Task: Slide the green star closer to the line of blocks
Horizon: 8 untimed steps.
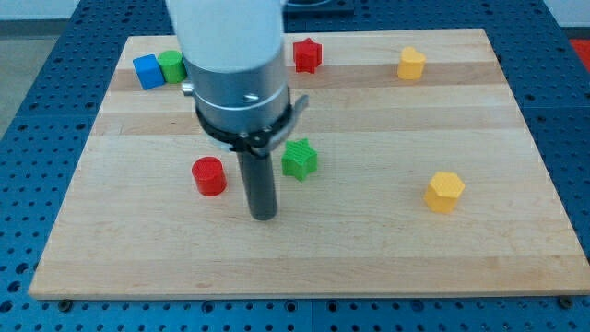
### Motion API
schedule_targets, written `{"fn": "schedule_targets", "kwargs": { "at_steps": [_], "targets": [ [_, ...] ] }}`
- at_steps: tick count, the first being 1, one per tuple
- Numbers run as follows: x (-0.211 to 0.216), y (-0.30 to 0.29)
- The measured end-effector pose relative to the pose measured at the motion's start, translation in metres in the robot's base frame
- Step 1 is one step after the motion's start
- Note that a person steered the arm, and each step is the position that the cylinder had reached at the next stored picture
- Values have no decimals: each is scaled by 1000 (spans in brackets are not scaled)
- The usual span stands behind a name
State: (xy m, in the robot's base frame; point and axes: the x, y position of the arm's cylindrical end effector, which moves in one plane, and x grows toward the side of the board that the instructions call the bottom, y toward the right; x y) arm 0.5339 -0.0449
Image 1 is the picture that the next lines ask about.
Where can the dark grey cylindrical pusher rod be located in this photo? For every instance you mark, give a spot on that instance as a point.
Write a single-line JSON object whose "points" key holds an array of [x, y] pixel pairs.
{"points": [[259, 185]]}

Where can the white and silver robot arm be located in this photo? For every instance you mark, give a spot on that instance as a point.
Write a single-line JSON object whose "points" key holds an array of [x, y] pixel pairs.
{"points": [[233, 51]]}

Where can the green star block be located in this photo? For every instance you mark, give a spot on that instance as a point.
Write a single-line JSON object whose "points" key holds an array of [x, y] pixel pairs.
{"points": [[299, 159]]}

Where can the red star block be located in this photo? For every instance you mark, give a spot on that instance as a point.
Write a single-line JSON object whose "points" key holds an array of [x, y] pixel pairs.
{"points": [[307, 55]]}

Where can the black clamp with metal lever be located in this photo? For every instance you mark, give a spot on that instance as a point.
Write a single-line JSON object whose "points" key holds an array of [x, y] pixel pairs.
{"points": [[261, 142]]}

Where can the red cylinder block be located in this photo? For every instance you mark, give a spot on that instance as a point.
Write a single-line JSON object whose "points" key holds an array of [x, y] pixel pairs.
{"points": [[209, 176]]}

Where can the green cylinder block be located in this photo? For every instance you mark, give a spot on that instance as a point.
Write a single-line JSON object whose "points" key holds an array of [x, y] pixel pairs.
{"points": [[172, 66]]}

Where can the blue cube block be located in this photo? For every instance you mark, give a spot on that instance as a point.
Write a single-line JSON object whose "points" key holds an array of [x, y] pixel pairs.
{"points": [[148, 71]]}

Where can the wooden board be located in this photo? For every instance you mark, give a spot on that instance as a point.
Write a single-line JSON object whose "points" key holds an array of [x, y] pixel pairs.
{"points": [[133, 225]]}

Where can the yellow heart block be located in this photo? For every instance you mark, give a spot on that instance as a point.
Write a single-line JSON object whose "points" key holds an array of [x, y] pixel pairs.
{"points": [[411, 64]]}

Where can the yellow hexagon block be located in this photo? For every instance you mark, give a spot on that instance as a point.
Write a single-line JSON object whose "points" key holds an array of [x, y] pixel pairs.
{"points": [[443, 192]]}

